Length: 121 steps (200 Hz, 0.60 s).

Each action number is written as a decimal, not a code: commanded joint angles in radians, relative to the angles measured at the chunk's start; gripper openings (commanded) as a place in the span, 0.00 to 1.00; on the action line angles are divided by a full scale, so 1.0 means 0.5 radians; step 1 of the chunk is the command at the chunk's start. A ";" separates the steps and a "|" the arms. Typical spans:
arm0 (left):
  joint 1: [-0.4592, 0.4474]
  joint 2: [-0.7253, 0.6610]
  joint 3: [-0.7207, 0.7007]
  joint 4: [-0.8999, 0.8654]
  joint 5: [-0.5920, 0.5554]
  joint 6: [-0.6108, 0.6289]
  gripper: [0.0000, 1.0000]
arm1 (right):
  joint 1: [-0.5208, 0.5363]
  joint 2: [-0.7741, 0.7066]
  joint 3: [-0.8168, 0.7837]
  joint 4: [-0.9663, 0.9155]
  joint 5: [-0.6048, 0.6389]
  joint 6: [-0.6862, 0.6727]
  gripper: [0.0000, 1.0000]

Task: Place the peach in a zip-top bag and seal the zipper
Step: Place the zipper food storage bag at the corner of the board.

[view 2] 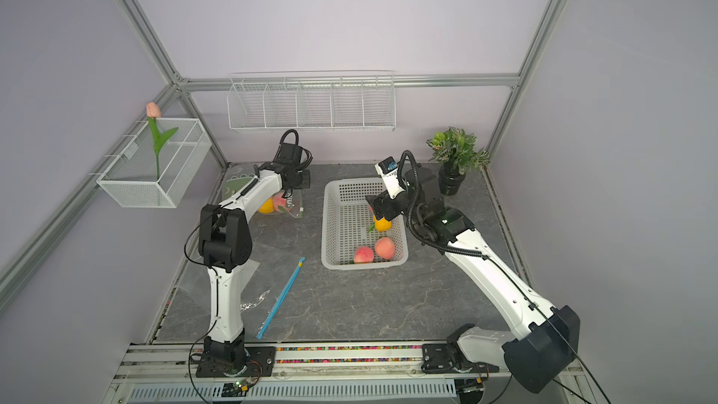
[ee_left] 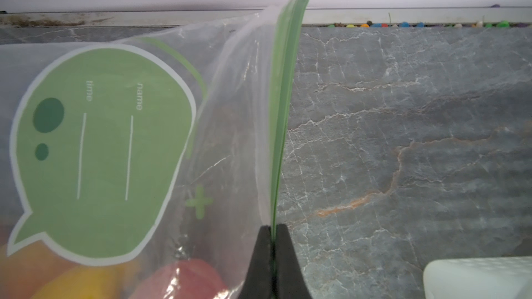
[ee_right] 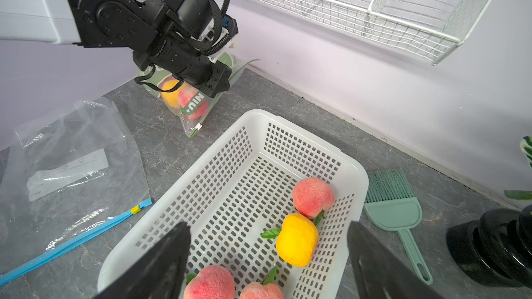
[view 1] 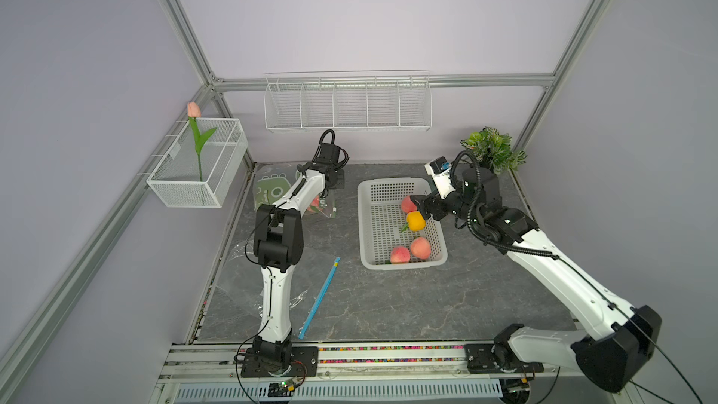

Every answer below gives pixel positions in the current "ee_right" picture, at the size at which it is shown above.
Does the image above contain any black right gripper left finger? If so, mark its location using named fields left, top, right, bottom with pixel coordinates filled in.
left=96, top=222, right=191, bottom=299

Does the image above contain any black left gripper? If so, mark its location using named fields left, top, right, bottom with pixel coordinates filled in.
left=133, top=0, right=238, bottom=98

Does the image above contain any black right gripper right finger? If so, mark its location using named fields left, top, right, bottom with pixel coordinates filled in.
left=347, top=221, right=442, bottom=299

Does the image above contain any pink peach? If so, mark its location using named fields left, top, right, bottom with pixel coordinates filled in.
left=292, top=178, right=335, bottom=220
left=240, top=267, right=284, bottom=299
left=179, top=87, right=209, bottom=120
left=184, top=265, right=236, bottom=299

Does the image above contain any yellow peach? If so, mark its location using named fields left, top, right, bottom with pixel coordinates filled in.
left=159, top=76, right=188, bottom=115
left=260, top=213, right=319, bottom=267

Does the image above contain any green printed zip-top bag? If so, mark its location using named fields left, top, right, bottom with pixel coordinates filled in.
left=136, top=51, right=260, bottom=138

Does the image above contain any clear bag with blue zipper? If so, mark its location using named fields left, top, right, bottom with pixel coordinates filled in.
left=1, top=97, right=152, bottom=284

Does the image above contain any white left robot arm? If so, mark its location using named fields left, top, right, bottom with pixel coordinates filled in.
left=1, top=0, right=238, bottom=98

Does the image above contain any green hand brush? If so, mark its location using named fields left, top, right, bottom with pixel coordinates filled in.
left=364, top=170, right=433, bottom=285

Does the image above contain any white plastic perforated basket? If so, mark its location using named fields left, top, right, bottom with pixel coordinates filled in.
left=97, top=109, right=369, bottom=298

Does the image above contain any black plant vase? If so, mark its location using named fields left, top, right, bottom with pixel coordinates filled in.
left=446, top=205, right=531, bottom=288

